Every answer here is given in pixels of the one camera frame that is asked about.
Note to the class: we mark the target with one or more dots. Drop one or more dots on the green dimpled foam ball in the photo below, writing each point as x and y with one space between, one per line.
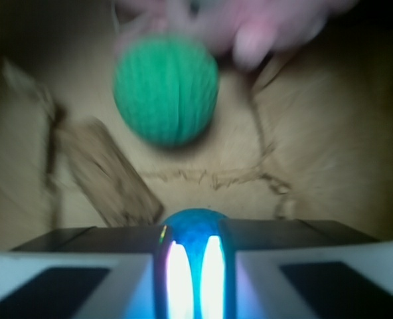
166 89

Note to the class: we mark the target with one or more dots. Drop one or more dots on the brown wood bark piece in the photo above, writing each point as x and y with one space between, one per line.
106 177

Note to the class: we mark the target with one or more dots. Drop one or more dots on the crumpled brown paper bag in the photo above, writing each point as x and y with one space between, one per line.
308 137

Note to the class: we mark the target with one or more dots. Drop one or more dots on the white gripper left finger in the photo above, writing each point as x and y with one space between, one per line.
87 272

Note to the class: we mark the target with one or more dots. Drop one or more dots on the pink plush bunny toy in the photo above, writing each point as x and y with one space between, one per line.
249 30

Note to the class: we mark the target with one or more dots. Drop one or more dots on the blue dimpled foam ball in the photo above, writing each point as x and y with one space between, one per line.
197 231

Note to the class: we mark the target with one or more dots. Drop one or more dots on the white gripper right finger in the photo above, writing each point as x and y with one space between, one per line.
305 269

